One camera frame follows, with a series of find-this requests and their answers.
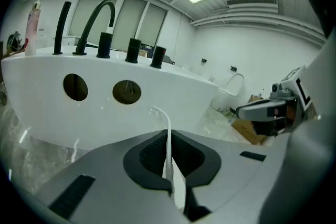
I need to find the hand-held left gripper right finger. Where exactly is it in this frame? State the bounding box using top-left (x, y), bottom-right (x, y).
top-left (172, 129), bottom-right (287, 222)

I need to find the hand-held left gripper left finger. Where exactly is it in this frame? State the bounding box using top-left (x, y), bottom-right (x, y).
top-left (35, 128), bottom-right (190, 224)

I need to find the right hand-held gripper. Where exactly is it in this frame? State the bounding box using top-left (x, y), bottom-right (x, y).
top-left (235, 65), bottom-right (313, 137)

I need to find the white bath mat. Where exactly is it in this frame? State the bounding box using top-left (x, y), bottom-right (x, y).
top-left (151, 104), bottom-right (187, 212)

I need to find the person's right forearm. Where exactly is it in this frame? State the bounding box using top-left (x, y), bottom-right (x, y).
top-left (306, 34), bottom-right (336, 119)

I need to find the brown cardboard box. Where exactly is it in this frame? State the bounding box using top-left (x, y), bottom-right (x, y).
top-left (232, 117), bottom-right (274, 145)

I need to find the white toilet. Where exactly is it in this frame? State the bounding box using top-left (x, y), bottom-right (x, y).
top-left (218, 72), bottom-right (247, 111)

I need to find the white bathtub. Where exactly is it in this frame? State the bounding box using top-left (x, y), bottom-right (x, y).
top-left (1, 46), bottom-right (221, 151)

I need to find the white ceiling air vent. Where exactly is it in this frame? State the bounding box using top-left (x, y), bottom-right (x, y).
top-left (226, 0), bottom-right (279, 7)

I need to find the black bathtub knob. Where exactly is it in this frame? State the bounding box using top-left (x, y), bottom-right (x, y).
top-left (150, 45), bottom-right (167, 70)
top-left (124, 37), bottom-right (142, 64)
top-left (96, 31), bottom-right (114, 59)

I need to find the large window with blinds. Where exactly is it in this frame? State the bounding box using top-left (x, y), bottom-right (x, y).
top-left (69, 0), bottom-right (169, 52)

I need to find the pink pump bottle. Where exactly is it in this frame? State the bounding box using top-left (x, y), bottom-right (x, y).
top-left (24, 0), bottom-right (46, 57)

